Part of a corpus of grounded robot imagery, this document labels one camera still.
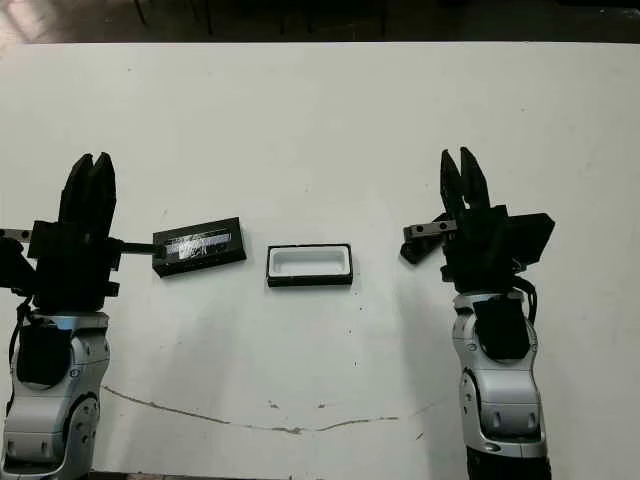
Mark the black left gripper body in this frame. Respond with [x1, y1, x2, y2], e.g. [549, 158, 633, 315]
[0, 219, 157, 315]

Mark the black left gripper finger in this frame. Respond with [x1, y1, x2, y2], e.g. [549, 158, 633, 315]
[93, 150, 120, 241]
[58, 153, 98, 237]

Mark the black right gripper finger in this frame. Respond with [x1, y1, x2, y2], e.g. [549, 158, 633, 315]
[439, 147, 470, 217]
[459, 145, 491, 211]

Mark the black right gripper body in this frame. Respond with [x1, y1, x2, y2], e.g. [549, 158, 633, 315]
[402, 203, 524, 296]

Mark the black glossy box lid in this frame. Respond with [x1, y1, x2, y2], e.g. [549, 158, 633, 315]
[151, 215, 250, 279]

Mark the black box with white insert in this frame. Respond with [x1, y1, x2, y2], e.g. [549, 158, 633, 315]
[264, 242, 355, 290]

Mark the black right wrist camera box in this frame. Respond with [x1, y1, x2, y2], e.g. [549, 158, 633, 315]
[507, 212, 556, 269]

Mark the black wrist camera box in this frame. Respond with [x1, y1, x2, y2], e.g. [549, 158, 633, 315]
[0, 238, 37, 292]
[507, 212, 556, 269]

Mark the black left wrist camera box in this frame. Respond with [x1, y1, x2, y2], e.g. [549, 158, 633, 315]
[0, 238, 37, 292]

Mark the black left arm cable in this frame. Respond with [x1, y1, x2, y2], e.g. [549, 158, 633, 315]
[5, 294, 36, 406]

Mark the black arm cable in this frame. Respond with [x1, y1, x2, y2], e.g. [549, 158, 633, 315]
[5, 294, 36, 406]
[517, 274, 544, 321]

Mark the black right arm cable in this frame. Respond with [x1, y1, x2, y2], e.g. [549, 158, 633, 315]
[517, 274, 544, 321]

